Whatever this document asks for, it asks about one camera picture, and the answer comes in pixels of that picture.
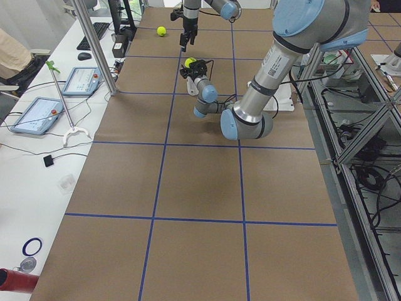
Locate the blue teach pendant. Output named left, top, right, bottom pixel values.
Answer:
left=10, top=97, right=64, bottom=135
left=62, top=67, right=102, bottom=97

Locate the black box with label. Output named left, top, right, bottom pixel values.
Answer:
left=112, top=34, right=129, bottom=58

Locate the aluminium frame post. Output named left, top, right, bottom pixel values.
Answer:
left=71, top=0, right=117, bottom=96

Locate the black computer mouse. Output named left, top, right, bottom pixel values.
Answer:
left=77, top=52, right=91, bottom=61

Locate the yellow tennis ball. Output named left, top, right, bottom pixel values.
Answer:
left=157, top=26, right=167, bottom=37
left=184, top=57, right=197, bottom=68

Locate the lower blue teach pendant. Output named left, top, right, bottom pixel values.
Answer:
left=10, top=97, right=64, bottom=135

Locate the reacher grabber tool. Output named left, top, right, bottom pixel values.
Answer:
left=46, top=60, right=93, bottom=147

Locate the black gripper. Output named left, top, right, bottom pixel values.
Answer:
left=179, top=61, right=207, bottom=80
left=179, top=17, right=198, bottom=52

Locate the blue tape ring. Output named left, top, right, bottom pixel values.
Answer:
left=23, top=238, right=43, bottom=256

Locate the upper blue teach pendant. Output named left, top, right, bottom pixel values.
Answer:
left=62, top=67, right=102, bottom=97

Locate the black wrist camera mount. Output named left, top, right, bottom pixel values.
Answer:
left=170, top=8, right=185, bottom=21

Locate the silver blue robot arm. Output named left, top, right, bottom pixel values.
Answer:
left=180, top=1, right=371, bottom=140
left=170, top=0, right=242, bottom=52

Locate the black keyboard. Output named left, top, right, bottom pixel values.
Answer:
left=76, top=21, right=111, bottom=51

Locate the red cylinder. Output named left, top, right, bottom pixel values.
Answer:
left=1, top=268, right=39, bottom=293

